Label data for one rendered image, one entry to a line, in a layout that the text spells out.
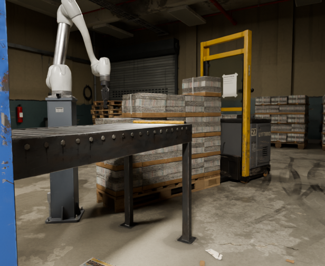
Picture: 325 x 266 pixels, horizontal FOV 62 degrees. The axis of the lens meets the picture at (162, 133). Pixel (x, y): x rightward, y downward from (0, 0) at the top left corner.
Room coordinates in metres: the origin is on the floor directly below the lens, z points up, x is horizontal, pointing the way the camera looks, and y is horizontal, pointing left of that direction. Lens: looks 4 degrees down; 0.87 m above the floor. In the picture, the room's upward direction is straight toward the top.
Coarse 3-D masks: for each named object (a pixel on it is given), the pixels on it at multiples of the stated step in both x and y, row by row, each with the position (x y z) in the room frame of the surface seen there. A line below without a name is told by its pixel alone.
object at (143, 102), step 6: (138, 96) 2.53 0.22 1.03; (144, 96) 2.53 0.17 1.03; (150, 96) 2.54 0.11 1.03; (156, 96) 2.58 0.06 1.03; (162, 96) 2.62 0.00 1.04; (138, 102) 2.53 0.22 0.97; (144, 102) 2.50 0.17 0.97; (150, 102) 2.55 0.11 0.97; (156, 102) 2.58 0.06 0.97; (162, 102) 2.64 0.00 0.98; (138, 108) 2.52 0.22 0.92; (144, 108) 2.50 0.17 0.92; (150, 108) 2.55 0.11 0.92; (156, 108) 2.59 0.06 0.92; (162, 108) 2.63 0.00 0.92
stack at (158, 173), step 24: (96, 120) 2.59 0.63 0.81; (120, 120) 2.36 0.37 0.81; (168, 120) 2.72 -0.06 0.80; (192, 120) 2.94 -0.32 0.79; (192, 144) 2.94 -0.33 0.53; (144, 168) 2.52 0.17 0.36; (168, 168) 2.71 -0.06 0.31; (192, 168) 2.93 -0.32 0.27; (144, 192) 2.52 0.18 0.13; (168, 192) 2.71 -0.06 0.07; (192, 192) 2.94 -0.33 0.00
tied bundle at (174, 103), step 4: (168, 96) 2.73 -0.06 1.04; (172, 96) 2.76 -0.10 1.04; (176, 96) 2.79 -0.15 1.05; (180, 96) 2.83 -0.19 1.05; (184, 96) 2.85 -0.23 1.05; (168, 100) 2.74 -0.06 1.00; (172, 100) 2.76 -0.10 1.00; (176, 100) 2.79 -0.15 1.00; (180, 100) 2.83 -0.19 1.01; (184, 100) 2.86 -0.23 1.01; (168, 104) 2.73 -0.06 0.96; (172, 104) 2.76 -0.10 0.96; (176, 104) 2.80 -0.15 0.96; (180, 104) 2.83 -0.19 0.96; (184, 104) 2.86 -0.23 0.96; (168, 108) 2.73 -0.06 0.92; (172, 108) 2.76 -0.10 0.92; (176, 108) 2.79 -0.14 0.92; (180, 108) 2.82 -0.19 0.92; (184, 108) 2.86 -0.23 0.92
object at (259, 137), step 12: (228, 120) 3.64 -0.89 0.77; (240, 120) 3.50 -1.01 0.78; (252, 120) 3.40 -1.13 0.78; (264, 120) 3.59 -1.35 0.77; (228, 132) 3.64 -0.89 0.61; (240, 132) 3.50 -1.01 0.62; (252, 132) 3.41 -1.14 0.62; (264, 132) 3.60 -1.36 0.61; (228, 144) 3.64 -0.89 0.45; (240, 144) 3.50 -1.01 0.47; (252, 144) 3.41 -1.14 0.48; (264, 144) 3.60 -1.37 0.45; (240, 156) 3.49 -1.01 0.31; (252, 156) 3.42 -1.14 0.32; (264, 156) 3.61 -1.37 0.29; (252, 168) 3.44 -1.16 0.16; (264, 168) 3.60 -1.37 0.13
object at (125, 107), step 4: (124, 96) 2.75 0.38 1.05; (128, 96) 2.68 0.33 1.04; (124, 100) 2.74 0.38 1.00; (128, 100) 2.68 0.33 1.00; (124, 104) 2.74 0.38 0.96; (128, 104) 2.67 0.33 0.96; (124, 108) 2.74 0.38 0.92; (128, 108) 2.67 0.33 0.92; (124, 112) 2.74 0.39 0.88; (128, 112) 2.67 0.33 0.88
